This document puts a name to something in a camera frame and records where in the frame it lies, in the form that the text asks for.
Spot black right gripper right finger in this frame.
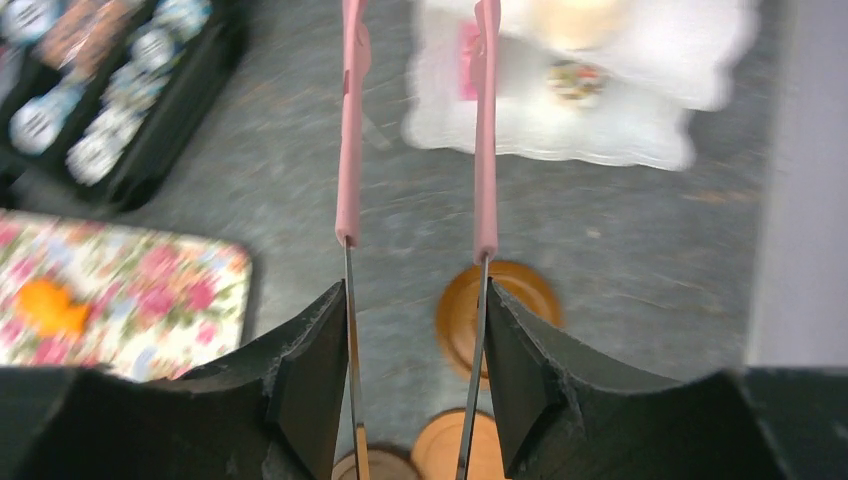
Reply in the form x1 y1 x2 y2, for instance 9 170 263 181
485 283 847 479

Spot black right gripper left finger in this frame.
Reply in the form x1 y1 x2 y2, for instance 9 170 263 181
1 282 348 479

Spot orange pastry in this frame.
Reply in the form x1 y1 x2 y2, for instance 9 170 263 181
16 277 90 337

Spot sprinkled strawberry cake slice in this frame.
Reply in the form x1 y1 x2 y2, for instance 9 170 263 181
546 61 608 108

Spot pink-handled metal tongs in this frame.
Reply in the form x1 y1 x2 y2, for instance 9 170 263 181
335 1 501 479

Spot cream round pudding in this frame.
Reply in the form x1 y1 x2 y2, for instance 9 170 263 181
531 0 628 50

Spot pink strawberry cake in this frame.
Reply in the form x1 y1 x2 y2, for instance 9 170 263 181
457 22 479 101

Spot dark brown wooden coaster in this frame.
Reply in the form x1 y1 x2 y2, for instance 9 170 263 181
331 446 421 480

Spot light orange wooden coaster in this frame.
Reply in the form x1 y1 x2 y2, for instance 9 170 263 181
411 410 505 480

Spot medium brown wooden coaster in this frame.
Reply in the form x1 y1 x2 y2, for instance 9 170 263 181
435 260 565 379

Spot floral serving tray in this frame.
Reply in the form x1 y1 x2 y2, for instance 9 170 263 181
1 210 252 381

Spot white three-tier cake stand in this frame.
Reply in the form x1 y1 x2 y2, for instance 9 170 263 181
403 1 759 171

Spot black poker chip case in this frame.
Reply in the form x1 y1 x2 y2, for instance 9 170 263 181
1 1 249 212

